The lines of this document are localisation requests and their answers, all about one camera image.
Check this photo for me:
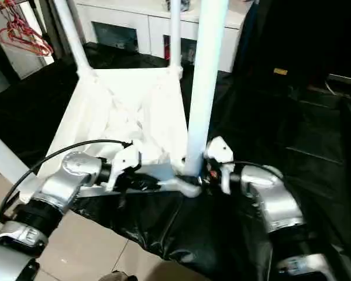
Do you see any dark metal clothes rail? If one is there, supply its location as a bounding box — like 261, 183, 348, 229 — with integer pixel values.
0, 0, 33, 15

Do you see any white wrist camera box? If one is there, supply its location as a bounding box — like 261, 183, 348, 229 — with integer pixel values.
205, 136, 236, 195
104, 143, 143, 191

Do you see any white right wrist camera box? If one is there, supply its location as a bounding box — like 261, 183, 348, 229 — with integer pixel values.
205, 136, 236, 195

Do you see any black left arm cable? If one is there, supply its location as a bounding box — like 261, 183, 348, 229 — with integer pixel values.
0, 139, 132, 235

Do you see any white cabinet with glass doors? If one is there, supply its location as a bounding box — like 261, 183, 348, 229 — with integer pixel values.
73, 0, 250, 73

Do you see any grey curtain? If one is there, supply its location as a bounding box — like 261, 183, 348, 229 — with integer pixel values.
38, 0, 82, 56

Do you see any white plastic table top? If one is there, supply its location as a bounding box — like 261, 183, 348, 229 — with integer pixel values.
18, 66, 202, 203

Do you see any black horizontal rail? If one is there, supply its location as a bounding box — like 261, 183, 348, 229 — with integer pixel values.
326, 73, 351, 88

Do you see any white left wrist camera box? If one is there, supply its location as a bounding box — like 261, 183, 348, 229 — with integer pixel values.
104, 143, 143, 191

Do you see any black plastic mat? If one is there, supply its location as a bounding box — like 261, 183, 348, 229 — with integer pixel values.
0, 44, 351, 281

